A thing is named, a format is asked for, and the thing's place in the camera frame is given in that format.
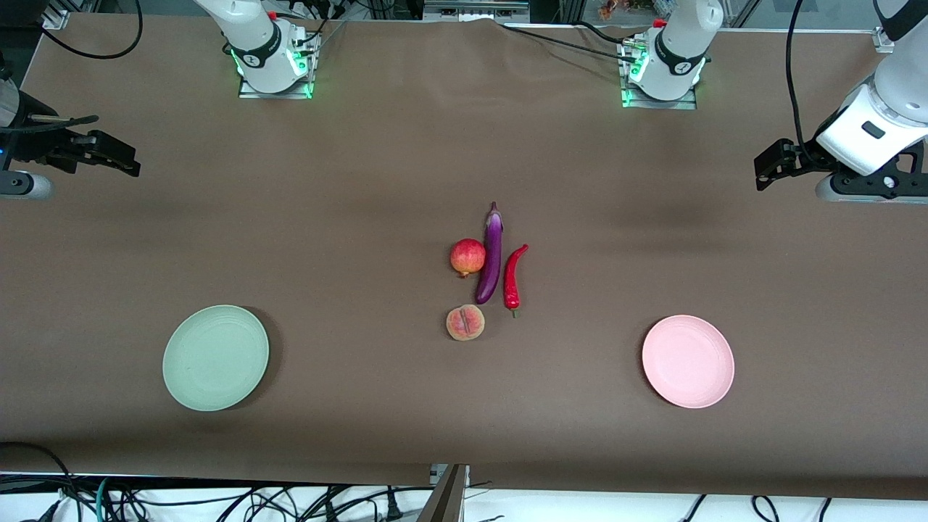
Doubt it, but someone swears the red chili pepper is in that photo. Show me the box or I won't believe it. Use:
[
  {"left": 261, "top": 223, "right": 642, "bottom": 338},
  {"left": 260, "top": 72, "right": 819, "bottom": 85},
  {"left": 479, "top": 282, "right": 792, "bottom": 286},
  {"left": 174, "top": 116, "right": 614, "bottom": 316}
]
[{"left": 503, "top": 244, "right": 529, "bottom": 318}]

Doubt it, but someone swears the purple eggplant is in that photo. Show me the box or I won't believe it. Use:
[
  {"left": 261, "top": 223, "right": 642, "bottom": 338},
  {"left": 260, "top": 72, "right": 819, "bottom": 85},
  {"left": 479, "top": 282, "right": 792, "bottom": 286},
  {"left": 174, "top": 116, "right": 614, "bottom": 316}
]
[{"left": 475, "top": 202, "right": 505, "bottom": 305}]

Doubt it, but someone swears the red pomegranate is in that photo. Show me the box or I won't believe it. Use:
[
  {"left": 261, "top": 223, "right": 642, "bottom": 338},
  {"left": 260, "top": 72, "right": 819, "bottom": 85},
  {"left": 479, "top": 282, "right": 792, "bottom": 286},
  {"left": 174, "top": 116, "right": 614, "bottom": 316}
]
[{"left": 449, "top": 239, "right": 487, "bottom": 279}]

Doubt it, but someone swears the pink round plate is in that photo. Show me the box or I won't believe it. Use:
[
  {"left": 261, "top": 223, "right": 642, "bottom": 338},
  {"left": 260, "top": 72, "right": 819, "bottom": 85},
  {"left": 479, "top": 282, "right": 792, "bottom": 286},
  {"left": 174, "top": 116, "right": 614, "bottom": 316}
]
[{"left": 642, "top": 315, "right": 735, "bottom": 410}]

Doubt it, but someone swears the green round plate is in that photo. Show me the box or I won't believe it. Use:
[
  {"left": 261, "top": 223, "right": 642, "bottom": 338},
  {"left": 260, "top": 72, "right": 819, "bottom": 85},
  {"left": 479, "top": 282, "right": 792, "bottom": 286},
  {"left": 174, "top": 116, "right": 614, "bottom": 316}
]
[{"left": 162, "top": 304, "right": 270, "bottom": 413}]

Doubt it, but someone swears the brown table cover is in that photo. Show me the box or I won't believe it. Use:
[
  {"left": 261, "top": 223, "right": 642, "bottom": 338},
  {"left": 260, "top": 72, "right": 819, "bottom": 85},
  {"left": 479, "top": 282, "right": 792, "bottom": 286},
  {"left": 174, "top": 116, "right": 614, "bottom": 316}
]
[{"left": 0, "top": 13, "right": 928, "bottom": 501}]

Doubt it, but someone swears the orange pink peach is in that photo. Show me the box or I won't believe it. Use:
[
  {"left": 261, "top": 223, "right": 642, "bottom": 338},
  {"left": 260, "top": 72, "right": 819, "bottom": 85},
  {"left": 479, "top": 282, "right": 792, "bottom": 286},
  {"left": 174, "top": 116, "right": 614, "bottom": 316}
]
[{"left": 446, "top": 304, "right": 486, "bottom": 342}]

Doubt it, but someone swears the dark metal beam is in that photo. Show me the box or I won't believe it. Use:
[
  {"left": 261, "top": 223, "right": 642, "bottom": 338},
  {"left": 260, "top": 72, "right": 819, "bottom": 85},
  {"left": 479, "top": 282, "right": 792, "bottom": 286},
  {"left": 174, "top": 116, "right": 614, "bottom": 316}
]
[{"left": 416, "top": 464, "right": 469, "bottom": 522}]

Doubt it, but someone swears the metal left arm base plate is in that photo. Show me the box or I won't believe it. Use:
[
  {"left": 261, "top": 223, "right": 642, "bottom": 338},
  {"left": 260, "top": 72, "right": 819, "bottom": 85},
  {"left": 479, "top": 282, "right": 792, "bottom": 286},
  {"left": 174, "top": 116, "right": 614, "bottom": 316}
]
[{"left": 619, "top": 38, "right": 699, "bottom": 111}]

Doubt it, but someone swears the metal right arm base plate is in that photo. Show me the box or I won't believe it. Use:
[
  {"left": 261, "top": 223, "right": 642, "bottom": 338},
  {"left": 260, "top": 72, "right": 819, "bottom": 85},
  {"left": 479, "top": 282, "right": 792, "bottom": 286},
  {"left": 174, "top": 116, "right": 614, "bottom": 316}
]
[{"left": 237, "top": 30, "right": 315, "bottom": 100}]

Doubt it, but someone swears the short black table cable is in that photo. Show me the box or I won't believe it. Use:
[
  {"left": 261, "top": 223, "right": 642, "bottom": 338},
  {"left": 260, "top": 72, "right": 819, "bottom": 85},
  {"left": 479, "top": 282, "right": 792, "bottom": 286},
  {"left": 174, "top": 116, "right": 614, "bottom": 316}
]
[{"left": 573, "top": 20, "right": 630, "bottom": 44}]

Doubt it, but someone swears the long black table cable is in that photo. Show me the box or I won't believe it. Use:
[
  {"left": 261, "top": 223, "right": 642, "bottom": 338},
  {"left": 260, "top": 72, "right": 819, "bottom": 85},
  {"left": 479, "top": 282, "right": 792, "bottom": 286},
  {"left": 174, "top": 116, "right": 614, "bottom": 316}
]
[{"left": 500, "top": 24, "right": 642, "bottom": 63}]

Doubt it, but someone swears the thick black looped cable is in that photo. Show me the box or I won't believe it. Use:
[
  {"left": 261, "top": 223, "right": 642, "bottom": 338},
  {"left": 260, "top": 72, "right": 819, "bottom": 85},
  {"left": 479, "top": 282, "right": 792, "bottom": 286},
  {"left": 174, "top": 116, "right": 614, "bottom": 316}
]
[{"left": 0, "top": 442, "right": 82, "bottom": 522}]

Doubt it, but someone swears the aluminium frame rail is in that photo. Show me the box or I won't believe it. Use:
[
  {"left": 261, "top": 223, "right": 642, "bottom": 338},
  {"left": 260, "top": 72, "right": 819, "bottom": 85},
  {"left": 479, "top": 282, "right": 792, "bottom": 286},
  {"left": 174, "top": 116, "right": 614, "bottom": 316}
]
[{"left": 423, "top": 0, "right": 531, "bottom": 23}]

